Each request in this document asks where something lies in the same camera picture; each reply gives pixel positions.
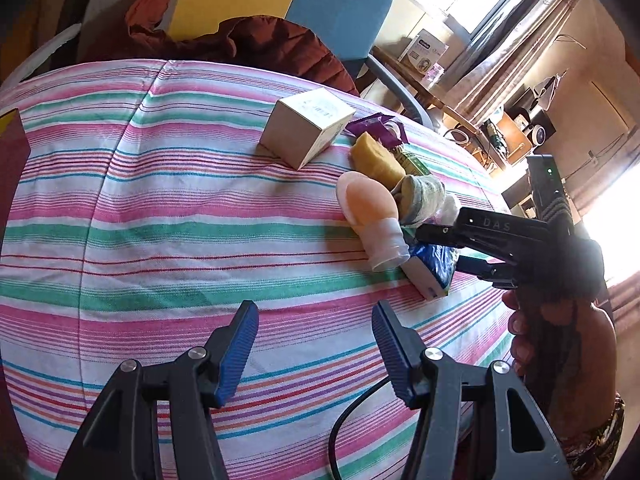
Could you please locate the grey yellow blue chair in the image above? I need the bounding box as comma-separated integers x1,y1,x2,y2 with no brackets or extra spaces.
75,0,433,126

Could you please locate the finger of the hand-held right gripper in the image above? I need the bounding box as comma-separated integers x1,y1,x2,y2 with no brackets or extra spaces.
415,207,546,264
457,255,521,291

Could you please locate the blue tissue pack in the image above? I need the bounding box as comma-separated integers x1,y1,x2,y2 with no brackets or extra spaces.
402,242,461,302

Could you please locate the person's right hand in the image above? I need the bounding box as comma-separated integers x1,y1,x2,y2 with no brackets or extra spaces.
502,290,621,442

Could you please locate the person's right forearm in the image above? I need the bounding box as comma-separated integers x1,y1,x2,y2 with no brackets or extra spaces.
557,392,628,480

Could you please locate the white cardboard box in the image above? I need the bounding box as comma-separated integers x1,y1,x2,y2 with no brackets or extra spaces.
259,87,357,170

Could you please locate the orange red cloth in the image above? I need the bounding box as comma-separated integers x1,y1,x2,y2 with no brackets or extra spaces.
125,0,183,51

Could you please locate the white grey sock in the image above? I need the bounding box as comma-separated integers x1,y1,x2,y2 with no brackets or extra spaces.
391,175,462,226

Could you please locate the pink patterned curtain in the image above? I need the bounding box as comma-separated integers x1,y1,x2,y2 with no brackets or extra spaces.
440,0,591,126

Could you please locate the maroon jacket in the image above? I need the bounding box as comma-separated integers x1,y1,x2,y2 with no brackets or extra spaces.
80,16,360,96

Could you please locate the purple snack packet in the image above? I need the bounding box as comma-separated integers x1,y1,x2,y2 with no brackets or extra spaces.
345,115,408,150

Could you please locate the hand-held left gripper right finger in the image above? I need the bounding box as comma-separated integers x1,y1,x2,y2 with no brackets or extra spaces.
371,301,573,480

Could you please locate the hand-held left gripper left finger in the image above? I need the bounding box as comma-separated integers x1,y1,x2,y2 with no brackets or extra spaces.
57,300,261,480

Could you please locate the black cable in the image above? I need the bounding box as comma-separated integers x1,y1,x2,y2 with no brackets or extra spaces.
330,385,396,480

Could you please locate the wooden cabinet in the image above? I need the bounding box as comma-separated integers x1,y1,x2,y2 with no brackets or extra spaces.
480,75,556,171

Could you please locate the wooden desk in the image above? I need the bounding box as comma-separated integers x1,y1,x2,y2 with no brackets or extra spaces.
372,45,496,161

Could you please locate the peach silicone bottle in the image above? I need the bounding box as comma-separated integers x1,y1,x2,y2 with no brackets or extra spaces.
336,170,412,272

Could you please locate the white printed carton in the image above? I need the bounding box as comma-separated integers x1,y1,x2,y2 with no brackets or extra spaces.
400,29,449,73

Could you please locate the yellow sponge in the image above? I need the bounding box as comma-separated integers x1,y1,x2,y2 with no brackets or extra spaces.
350,132,407,186

